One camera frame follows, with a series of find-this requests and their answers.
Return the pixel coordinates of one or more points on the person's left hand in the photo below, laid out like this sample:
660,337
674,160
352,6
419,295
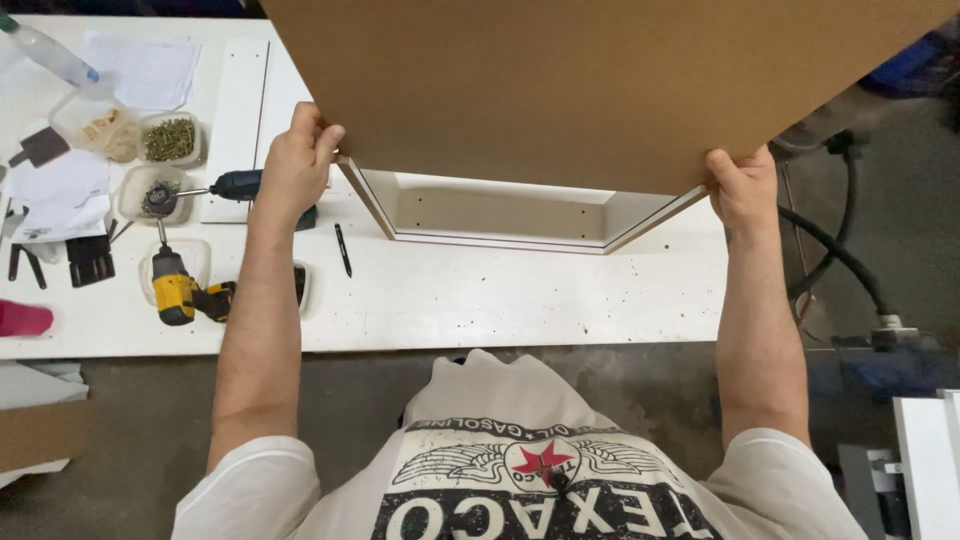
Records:
292,176

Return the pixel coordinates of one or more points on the person's right hand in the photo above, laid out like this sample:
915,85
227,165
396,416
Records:
746,195

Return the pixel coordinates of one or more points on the brown hardboard panel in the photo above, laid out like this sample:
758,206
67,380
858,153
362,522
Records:
570,75

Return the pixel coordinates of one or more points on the white narrow panel board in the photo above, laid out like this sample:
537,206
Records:
236,127

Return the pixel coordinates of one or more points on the black pen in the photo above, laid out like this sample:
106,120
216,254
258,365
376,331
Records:
343,250

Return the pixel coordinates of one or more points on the clear tub with black screws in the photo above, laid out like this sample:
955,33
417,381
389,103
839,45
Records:
301,285

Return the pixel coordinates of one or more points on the clear tub with brass screws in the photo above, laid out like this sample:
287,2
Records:
170,139

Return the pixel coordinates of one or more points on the clear tub with dark screws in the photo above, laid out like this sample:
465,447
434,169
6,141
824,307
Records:
135,191

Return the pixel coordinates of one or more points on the clear tub with wooden dowels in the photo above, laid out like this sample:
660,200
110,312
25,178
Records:
105,127

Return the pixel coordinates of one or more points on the blue container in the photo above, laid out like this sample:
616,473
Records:
911,64

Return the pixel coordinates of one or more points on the black drill bit holder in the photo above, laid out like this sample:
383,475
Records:
90,262

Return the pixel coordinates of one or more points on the grey blue machine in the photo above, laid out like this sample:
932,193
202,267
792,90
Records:
892,360

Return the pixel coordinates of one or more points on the white folded paper sheets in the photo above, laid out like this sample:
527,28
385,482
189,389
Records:
64,191

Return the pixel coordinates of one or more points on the black scraper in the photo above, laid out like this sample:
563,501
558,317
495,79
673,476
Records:
41,146

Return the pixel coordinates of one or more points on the clear plastic bottle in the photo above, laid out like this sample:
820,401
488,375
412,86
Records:
49,52

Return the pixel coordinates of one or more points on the black hex keys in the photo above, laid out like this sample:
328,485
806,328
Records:
34,268

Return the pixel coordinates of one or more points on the person's white printed t-shirt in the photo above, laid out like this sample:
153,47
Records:
480,405

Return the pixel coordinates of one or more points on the pink plastic cup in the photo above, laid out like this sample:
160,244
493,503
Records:
24,319

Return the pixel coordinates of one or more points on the white large panel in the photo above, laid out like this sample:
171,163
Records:
930,465

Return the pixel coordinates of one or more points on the white board offcut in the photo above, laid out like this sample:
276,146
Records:
37,386

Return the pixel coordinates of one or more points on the black clip microphone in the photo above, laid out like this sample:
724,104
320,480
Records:
559,481

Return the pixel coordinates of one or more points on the brown cardboard piece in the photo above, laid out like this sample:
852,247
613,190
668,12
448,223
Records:
41,435

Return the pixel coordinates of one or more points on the white cabinet box frame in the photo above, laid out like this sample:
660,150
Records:
510,214

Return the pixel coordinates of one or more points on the grey metal bracket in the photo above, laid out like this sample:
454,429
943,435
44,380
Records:
862,487

